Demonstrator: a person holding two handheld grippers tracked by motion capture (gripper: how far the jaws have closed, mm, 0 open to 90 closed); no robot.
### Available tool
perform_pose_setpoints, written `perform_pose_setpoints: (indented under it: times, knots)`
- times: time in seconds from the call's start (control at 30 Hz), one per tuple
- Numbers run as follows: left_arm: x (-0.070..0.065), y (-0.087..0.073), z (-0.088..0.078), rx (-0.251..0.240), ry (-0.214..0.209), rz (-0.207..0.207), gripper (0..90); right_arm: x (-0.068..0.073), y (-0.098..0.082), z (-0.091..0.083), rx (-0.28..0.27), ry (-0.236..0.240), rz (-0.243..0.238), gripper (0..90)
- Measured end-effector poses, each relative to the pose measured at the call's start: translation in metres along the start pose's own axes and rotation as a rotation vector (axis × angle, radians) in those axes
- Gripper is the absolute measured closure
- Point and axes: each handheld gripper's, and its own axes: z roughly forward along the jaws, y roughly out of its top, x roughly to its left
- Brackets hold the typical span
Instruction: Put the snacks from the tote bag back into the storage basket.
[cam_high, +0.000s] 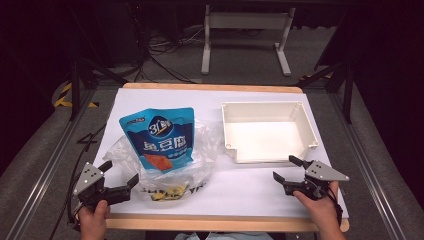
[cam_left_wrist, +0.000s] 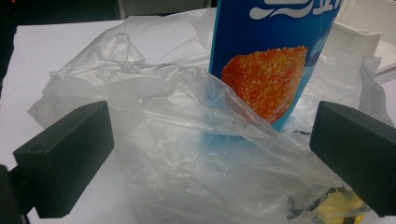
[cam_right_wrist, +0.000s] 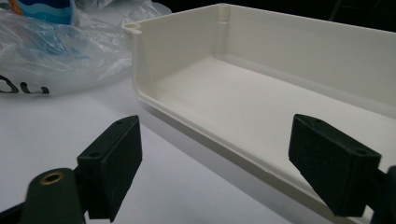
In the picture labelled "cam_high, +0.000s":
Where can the blue snack pouch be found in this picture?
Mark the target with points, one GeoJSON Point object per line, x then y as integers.
{"type": "Point", "coordinates": [166, 140]}

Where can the person's left hand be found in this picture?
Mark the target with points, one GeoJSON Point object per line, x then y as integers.
{"type": "Point", "coordinates": [93, 221]}

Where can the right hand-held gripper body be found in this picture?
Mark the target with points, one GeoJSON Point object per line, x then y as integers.
{"type": "Point", "coordinates": [321, 173]}

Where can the yellow black floor tape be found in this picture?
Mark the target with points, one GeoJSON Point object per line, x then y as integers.
{"type": "Point", "coordinates": [65, 100]}

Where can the person's right hand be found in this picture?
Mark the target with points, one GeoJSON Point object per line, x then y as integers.
{"type": "Point", "coordinates": [320, 213]}

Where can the clear plastic bag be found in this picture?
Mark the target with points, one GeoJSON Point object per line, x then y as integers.
{"type": "Point", "coordinates": [203, 153]}

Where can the white table sheet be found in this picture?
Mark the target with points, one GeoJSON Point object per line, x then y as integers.
{"type": "Point", "coordinates": [240, 190]}

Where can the black tripod stand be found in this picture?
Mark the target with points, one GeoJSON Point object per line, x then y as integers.
{"type": "Point", "coordinates": [75, 86]}
{"type": "Point", "coordinates": [347, 93]}

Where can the white metal stand frame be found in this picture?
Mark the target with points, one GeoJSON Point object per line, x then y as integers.
{"type": "Point", "coordinates": [248, 20]}

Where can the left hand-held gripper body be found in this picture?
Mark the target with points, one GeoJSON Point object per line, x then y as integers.
{"type": "Point", "coordinates": [89, 180]}

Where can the white plastic bin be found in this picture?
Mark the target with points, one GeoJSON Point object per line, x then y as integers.
{"type": "Point", "coordinates": [266, 136]}

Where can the aluminium floor rail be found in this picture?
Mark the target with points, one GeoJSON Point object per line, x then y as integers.
{"type": "Point", "coordinates": [50, 166]}
{"type": "Point", "coordinates": [366, 173]}

